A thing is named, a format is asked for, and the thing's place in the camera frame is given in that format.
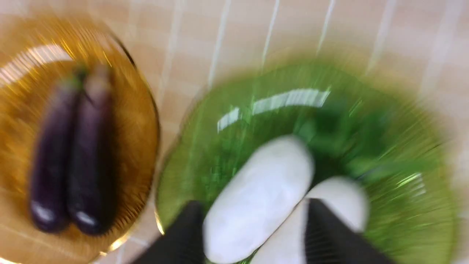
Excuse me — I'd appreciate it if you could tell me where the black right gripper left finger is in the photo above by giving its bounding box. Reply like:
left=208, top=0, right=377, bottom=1
left=133, top=201, right=206, bottom=264

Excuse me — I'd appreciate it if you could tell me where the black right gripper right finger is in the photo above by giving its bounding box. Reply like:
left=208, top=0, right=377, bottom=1
left=304, top=198, right=394, bottom=264

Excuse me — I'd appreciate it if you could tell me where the white radish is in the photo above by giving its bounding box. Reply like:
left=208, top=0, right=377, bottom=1
left=253, top=110, right=425, bottom=264
left=204, top=135, right=315, bottom=264

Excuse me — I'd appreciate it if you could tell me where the purple eggplant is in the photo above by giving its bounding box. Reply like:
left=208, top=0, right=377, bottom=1
left=29, top=69, right=87, bottom=233
left=67, top=65, right=116, bottom=236

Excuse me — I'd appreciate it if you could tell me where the green glass plate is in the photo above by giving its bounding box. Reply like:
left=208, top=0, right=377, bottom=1
left=155, top=60, right=458, bottom=264

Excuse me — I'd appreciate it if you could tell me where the checkered beige tablecloth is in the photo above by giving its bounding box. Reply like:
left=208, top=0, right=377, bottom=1
left=1, top=0, right=468, bottom=264

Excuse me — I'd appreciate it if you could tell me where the amber glass plate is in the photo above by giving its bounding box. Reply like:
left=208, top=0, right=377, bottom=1
left=0, top=15, right=159, bottom=264

